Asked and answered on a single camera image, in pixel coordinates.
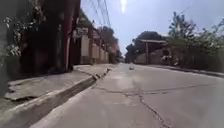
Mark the building with pale walls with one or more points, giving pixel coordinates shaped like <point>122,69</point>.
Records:
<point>90,50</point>

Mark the shelter with flat roof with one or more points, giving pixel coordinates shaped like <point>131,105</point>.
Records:
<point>154,50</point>

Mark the trees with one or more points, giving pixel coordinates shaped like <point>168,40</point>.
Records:
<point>146,36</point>
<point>200,43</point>

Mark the grey concrete road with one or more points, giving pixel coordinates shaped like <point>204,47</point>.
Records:
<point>140,106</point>

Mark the grey concrete sidewalk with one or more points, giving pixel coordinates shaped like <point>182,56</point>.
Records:
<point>43,83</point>

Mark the concrete kerb with gutter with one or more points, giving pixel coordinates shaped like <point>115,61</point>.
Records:
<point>50,101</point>

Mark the concrete roadside strip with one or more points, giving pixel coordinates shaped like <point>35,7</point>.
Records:
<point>186,69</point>

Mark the leafy bush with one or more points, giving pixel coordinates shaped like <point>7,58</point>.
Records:
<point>10,50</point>

